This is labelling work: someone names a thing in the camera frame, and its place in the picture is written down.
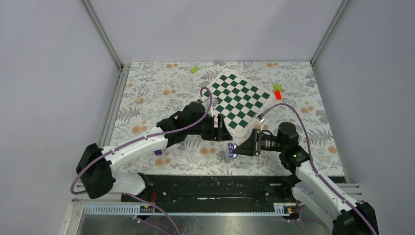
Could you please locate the aluminium frame post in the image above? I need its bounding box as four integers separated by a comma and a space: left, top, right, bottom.
310, 0, 351, 67
80, 0, 124, 70

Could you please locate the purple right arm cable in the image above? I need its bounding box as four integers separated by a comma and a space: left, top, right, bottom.
257, 103, 378, 235

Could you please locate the lime green block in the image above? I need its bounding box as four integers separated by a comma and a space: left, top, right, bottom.
273, 84, 283, 91
190, 66, 199, 74

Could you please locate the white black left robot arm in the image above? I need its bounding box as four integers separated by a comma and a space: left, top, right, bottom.
75, 102, 232, 201

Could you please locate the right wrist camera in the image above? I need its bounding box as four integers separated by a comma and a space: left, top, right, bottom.
255, 114, 266, 125

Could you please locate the lime green block far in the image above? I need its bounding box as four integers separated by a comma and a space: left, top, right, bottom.
190, 66, 199, 74

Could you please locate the red block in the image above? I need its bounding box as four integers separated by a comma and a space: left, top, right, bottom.
274, 91, 282, 100

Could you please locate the left aluminium frame post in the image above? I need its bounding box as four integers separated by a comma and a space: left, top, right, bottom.
80, 0, 124, 70

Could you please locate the white slotted cable duct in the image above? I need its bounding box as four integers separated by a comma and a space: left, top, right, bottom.
83, 203, 291, 216

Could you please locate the lime green block right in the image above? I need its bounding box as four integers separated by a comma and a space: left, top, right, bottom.
273, 84, 283, 91

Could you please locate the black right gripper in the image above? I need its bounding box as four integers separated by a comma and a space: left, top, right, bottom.
233, 129, 286, 157

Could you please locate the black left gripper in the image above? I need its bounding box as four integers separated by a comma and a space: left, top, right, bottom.
187, 114, 232, 141

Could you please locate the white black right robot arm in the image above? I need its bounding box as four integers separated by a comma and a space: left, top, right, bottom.
229, 122, 379, 235

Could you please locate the green white chessboard mat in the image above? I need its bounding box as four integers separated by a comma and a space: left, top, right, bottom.
196, 70, 274, 139

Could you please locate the floral patterned table mat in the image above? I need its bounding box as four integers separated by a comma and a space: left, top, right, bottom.
110, 61, 345, 176

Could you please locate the right aluminium frame post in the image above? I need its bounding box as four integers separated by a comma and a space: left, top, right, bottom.
310, 0, 351, 67

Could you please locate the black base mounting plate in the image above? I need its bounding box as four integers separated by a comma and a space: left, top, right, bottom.
138, 175, 300, 209

